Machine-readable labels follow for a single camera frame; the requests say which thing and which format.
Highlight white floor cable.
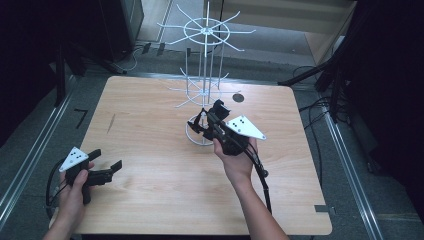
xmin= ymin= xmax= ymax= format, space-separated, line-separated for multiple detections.
xmin=124 ymin=45 xmax=145 ymax=73

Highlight dark cabinet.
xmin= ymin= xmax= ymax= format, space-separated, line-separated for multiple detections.
xmin=99 ymin=0 xmax=145 ymax=62

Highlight metal floor rail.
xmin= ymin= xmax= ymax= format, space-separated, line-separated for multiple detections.
xmin=0 ymin=75 xmax=78 ymax=231
xmin=320 ymin=99 xmax=385 ymax=240

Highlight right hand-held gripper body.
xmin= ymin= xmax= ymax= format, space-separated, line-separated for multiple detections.
xmin=203 ymin=109 xmax=267 ymax=157

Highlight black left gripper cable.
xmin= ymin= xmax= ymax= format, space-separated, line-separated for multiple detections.
xmin=45 ymin=159 xmax=68 ymax=216

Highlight black stand frame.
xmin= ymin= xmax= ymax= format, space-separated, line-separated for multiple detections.
xmin=277 ymin=0 xmax=384 ymax=124

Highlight white wire display rack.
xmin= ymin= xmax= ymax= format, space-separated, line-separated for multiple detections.
xmin=156 ymin=0 xmax=257 ymax=147

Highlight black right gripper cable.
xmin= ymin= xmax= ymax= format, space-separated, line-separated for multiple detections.
xmin=244 ymin=146 xmax=273 ymax=215

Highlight black stand leg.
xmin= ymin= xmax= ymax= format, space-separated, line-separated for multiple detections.
xmin=53 ymin=41 xmax=128 ymax=108

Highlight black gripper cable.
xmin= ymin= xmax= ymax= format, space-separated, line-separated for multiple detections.
xmin=45 ymin=159 xmax=68 ymax=216
xmin=244 ymin=146 xmax=273 ymax=215

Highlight person's left hand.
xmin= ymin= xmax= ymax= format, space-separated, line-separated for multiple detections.
xmin=57 ymin=161 xmax=96 ymax=219

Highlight person's right hand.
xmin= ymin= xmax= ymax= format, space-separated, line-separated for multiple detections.
xmin=212 ymin=136 xmax=260 ymax=188

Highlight grey tape strip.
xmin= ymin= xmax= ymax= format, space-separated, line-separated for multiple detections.
xmin=313 ymin=204 xmax=336 ymax=215

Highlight light wooden cabinet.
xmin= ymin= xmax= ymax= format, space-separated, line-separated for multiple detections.
xmin=203 ymin=0 xmax=358 ymax=66

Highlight black floor cables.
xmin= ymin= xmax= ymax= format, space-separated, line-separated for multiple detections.
xmin=292 ymin=64 xmax=338 ymax=159

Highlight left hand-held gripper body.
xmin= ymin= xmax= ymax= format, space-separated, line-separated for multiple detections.
xmin=58 ymin=146 xmax=114 ymax=206

